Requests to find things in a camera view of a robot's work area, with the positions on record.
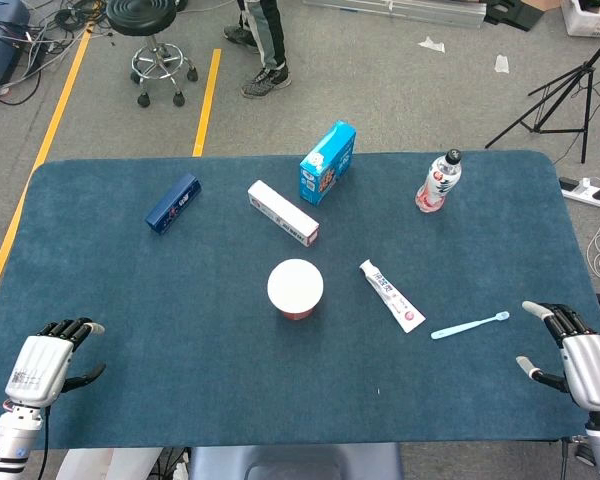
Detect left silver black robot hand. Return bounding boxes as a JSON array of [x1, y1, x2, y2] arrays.
[[4, 317, 107, 409]]

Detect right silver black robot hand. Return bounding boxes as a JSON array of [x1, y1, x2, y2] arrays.
[[515, 300, 600, 414]]

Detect light blue toothbrush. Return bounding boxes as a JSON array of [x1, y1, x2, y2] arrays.
[[430, 310, 510, 341]]

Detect white toothpaste tube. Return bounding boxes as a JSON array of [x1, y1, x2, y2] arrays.
[[358, 258, 426, 335]]

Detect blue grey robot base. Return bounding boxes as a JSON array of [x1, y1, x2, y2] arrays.
[[187, 442, 404, 480]]

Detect plastic drink bottle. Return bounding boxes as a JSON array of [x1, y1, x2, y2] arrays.
[[414, 148, 464, 214]]

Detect white and pink box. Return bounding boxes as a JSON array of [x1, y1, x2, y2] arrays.
[[246, 179, 321, 249]]

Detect black caster wheel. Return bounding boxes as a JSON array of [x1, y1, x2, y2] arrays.
[[574, 438, 597, 467]]

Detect white robot body cover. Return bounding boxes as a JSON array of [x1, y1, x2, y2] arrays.
[[57, 447, 161, 480]]

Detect blue table mat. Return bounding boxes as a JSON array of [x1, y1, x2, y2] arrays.
[[0, 149, 600, 451]]

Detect white power strip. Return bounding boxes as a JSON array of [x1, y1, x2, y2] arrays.
[[558, 176, 600, 209]]

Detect dark blue long box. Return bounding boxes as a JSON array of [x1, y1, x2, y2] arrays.
[[144, 172, 203, 235]]

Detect red paper cup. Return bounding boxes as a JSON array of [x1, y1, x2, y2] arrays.
[[266, 257, 325, 321]]

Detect black tripod stand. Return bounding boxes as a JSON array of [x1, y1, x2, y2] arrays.
[[484, 24, 600, 165]]

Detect light blue cookie box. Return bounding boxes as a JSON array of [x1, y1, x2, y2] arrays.
[[298, 119, 358, 207]]

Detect white storage box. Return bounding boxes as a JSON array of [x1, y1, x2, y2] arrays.
[[560, 0, 600, 37]]

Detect black round stool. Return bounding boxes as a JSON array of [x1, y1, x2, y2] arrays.
[[105, 0, 200, 108]]

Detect black foam insert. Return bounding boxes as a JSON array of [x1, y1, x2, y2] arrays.
[[483, 0, 534, 32]]

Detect person in dark trousers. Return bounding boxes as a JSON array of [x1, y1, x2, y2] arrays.
[[223, 0, 292, 100]]

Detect aluminium profile beams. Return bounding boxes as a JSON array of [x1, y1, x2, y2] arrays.
[[302, 0, 487, 29]]

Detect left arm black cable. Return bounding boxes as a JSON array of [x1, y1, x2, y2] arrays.
[[41, 405, 52, 480]]

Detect tangle of floor cables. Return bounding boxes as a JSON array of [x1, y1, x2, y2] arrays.
[[0, 0, 111, 106]]

